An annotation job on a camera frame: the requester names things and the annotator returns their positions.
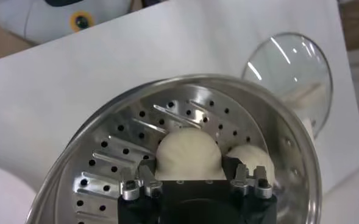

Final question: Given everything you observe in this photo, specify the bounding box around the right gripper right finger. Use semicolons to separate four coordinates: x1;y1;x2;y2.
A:
222;155;273;200

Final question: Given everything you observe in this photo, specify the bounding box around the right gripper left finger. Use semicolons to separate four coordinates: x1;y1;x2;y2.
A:
120;158;163;201

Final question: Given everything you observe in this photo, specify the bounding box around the white steamed baozi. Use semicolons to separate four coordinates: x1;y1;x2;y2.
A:
154;127;227;181
227;144;276;186

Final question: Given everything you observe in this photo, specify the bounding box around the round glass pot lid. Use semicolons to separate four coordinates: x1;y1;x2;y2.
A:
241;32;334;139

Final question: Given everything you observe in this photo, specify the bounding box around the perforated stainless steel steamer basket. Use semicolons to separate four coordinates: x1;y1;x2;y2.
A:
25;74;322;224

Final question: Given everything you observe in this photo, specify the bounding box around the round white plate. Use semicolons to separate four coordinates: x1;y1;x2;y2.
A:
0;163;38;224

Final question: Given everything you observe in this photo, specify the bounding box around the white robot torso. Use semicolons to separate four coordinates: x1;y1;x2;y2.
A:
0;0;133;45

